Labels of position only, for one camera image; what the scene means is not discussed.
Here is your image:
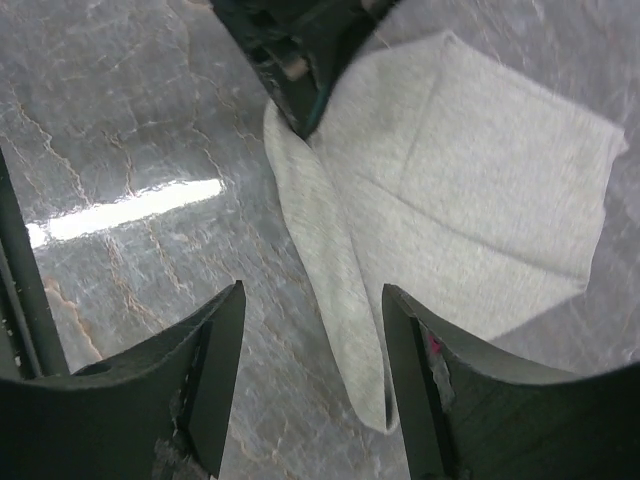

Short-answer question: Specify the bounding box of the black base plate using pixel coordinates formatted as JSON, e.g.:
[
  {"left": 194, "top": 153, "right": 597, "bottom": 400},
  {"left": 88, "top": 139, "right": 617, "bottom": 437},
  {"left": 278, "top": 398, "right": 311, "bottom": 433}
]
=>
[{"left": 1, "top": 161, "right": 69, "bottom": 378}]

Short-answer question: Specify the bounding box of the grey cloth napkin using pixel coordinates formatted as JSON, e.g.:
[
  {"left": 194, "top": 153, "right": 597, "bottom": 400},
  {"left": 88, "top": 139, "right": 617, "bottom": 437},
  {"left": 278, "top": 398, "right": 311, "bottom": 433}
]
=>
[{"left": 264, "top": 31, "right": 628, "bottom": 433}]

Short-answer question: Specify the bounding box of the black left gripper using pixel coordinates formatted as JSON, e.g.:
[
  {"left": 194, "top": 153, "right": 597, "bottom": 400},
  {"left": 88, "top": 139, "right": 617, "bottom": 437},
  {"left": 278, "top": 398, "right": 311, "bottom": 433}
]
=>
[{"left": 210, "top": 0, "right": 396, "bottom": 139}]

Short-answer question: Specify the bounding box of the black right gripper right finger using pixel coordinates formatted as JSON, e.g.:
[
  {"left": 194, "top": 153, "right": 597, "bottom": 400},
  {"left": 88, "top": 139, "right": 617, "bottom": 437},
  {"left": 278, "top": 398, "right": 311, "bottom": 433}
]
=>
[{"left": 382, "top": 284, "right": 639, "bottom": 479}]

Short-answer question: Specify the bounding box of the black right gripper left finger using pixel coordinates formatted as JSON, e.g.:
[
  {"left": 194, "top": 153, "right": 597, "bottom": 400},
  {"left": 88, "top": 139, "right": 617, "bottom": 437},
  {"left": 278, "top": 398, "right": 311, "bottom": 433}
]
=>
[{"left": 1, "top": 282, "right": 246, "bottom": 479}]

